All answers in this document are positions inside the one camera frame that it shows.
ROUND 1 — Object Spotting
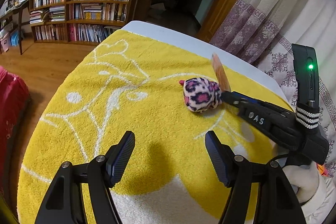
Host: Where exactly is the right white gloved hand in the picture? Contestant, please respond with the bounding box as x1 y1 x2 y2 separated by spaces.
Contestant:
282 161 319 203

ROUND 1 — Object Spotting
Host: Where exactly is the leopard print plush pouch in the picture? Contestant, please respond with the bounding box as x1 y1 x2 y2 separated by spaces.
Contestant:
179 77 222 113

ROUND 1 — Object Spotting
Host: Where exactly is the yellow patterned towel mat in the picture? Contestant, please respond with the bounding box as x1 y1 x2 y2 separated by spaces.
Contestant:
18 30 275 223

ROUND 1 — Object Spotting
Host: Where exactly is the white purple patterned curtain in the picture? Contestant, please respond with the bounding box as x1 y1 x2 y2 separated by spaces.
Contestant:
211 0 335 177

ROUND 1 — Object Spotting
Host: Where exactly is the red fabric bag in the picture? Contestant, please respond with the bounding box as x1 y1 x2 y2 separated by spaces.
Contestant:
0 67 30 201

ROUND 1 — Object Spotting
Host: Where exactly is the small dark side shelf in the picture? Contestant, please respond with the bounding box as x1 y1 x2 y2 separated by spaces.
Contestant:
1 0 29 55

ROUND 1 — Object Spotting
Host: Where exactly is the black cable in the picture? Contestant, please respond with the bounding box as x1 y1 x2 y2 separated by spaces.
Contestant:
269 152 289 163

